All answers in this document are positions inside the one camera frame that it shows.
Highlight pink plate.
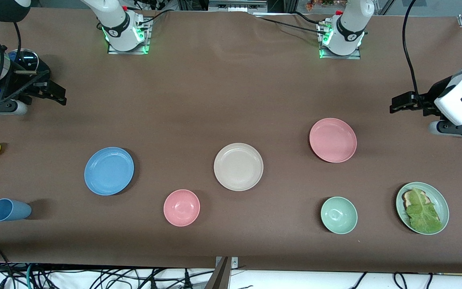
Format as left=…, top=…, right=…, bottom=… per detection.
left=309, top=118, right=357, bottom=163

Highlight blue plate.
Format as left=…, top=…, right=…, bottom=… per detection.
left=84, top=147, right=135, bottom=196

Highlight glass lid blue knob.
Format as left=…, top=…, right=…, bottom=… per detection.
left=8, top=48, right=39, bottom=72

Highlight toast bread slice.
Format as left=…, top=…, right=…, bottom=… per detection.
left=401, top=189, right=430, bottom=210

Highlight green plate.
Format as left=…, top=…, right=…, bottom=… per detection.
left=395, top=182, right=450, bottom=235

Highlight green lettuce leaf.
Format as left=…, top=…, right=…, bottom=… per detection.
left=405, top=187, right=443, bottom=234

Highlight blue cup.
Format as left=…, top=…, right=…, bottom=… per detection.
left=0, top=198, right=32, bottom=222

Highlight green bowl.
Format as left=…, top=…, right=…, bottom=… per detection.
left=320, top=196, right=358, bottom=234

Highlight colourful plastic food toys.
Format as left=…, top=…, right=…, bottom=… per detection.
left=305, top=0, right=348, bottom=11

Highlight pink bowl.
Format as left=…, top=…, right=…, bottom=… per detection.
left=163, top=189, right=201, bottom=227

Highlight brown table cover mat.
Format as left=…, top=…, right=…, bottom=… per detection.
left=0, top=7, right=462, bottom=273

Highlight beige plate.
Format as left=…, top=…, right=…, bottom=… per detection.
left=214, top=143, right=264, bottom=191

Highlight grey metal box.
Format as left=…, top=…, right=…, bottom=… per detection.
left=209, top=0, right=267, bottom=12

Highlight black pot blue handle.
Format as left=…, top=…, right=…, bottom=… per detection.
left=0, top=57, right=52, bottom=119

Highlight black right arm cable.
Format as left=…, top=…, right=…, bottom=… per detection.
left=0, top=14, right=51, bottom=107

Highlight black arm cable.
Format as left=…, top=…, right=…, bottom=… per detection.
left=402, top=0, right=421, bottom=97
left=0, top=14, right=51, bottom=107

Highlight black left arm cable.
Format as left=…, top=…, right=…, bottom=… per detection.
left=402, top=0, right=421, bottom=97

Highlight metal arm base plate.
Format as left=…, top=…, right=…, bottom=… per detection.
left=107, top=18, right=151, bottom=55
left=319, top=22, right=362, bottom=60

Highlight black base cable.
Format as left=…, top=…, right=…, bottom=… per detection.
left=255, top=11, right=328, bottom=37
left=135, top=0, right=177, bottom=33

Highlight teal floor cable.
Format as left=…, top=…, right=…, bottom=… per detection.
left=25, top=263, right=36, bottom=289

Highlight small metal bracket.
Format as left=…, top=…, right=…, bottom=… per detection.
left=215, top=257, right=238, bottom=269

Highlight dark camera pole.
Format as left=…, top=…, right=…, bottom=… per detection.
left=205, top=257, right=231, bottom=289

